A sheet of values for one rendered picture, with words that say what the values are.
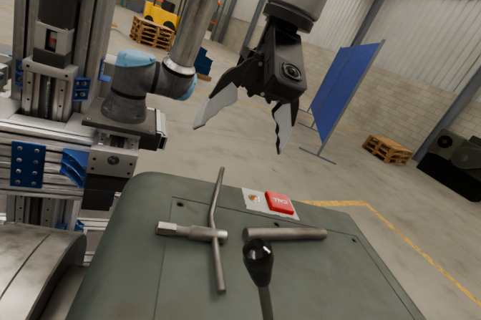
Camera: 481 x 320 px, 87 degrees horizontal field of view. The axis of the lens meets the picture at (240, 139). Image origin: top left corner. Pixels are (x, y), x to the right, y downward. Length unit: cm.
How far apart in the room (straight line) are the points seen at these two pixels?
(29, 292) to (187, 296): 18
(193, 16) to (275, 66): 58
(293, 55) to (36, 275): 41
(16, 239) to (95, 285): 13
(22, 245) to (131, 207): 14
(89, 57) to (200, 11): 47
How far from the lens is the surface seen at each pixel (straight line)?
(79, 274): 49
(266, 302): 32
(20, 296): 41
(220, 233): 45
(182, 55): 89
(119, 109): 94
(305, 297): 48
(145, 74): 91
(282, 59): 31
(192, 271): 42
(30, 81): 109
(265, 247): 27
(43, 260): 43
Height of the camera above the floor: 158
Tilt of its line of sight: 21 degrees down
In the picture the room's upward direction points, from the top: 23 degrees clockwise
